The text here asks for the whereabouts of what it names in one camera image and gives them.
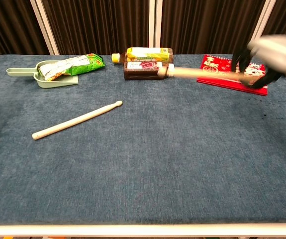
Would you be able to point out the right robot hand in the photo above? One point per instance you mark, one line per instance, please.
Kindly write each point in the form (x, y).
(277, 53)

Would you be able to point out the wooden drumstick with dark-ringed tip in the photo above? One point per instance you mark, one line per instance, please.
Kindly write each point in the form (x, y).
(202, 73)

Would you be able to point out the red envelope packet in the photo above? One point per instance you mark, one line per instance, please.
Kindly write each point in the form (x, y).
(217, 64)

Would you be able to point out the yellow-capped tea bottle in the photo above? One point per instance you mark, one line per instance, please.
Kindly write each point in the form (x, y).
(147, 55)

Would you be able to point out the white-capped brown drink bottle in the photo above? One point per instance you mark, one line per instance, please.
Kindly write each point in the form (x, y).
(142, 72)

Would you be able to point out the blue fabric table cover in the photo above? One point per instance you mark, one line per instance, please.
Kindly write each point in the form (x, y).
(142, 159)

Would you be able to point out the dark brown curtain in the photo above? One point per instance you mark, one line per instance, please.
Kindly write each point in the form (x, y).
(100, 25)

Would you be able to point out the green and white snack bag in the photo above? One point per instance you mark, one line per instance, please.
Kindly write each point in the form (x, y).
(71, 66)

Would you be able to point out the plain wooden drumstick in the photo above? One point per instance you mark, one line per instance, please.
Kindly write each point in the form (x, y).
(76, 120)

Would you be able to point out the pale green plastic dustpan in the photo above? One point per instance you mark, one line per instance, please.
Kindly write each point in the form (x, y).
(55, 81)

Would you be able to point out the white partition frame post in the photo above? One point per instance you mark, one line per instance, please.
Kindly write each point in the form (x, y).
(155, 23)
(44, 26)
(259, 22)

